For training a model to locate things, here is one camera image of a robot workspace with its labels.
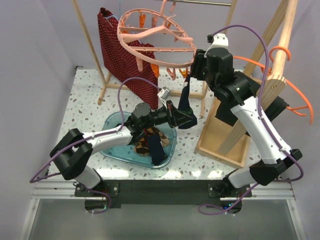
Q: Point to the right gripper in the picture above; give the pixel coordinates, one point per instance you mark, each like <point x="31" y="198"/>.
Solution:
<point x="199" y="59"/>

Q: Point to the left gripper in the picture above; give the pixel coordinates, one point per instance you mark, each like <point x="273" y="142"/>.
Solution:
<point x="176" y="118"/>

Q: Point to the beige brown argyle sock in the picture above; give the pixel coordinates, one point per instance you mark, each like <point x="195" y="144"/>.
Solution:
<point x="164" y="143"/>

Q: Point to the black multicolour argyle sock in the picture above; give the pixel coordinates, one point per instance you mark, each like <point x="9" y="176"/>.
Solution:
<point x="141" y="148"/>

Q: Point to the pink round clip hanger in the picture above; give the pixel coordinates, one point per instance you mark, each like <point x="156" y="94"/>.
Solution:
<point x="156" y="38"/>

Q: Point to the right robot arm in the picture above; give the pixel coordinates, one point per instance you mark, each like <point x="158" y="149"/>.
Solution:
<point x="276" y="157"/>

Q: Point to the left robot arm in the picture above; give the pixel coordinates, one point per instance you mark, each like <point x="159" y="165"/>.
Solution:
<point x="73" y="151"/>

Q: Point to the orange plastic hanger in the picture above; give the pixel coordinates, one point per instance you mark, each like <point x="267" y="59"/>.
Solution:
<point x="294" y="110"/>

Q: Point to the light blue hanger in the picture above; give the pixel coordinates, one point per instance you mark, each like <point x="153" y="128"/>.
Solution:
<point x="117" y="17"/>

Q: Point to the blue transparent plastic basin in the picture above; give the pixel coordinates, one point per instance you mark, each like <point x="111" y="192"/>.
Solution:
<point x="126" y="153"/>

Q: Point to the wooden clothes rack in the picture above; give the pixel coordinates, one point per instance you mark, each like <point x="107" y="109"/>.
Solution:
<point x="229" y="144"/>

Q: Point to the red polka dot garment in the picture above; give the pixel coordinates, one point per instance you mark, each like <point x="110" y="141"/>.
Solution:
<point x="122" y="64"/>

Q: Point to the black garment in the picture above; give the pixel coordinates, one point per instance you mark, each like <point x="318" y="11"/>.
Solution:
<point x="238" y="101"/>

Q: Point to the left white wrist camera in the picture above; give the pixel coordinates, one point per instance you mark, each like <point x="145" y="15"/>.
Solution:
<point x="163" y="95"/>

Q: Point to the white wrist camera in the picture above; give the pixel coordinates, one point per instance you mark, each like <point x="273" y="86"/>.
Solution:
<point x="163" y="95"/>
<point x="218" y="40"/>

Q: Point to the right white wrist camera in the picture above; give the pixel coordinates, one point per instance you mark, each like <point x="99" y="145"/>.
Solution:
<point x="218" y="40"/>

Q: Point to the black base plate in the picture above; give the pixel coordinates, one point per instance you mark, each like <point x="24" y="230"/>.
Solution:
<point x="115" y="193"/>

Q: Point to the aluminium rail frame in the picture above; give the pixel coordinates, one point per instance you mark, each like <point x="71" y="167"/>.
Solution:
<point x="56" y="214"/>

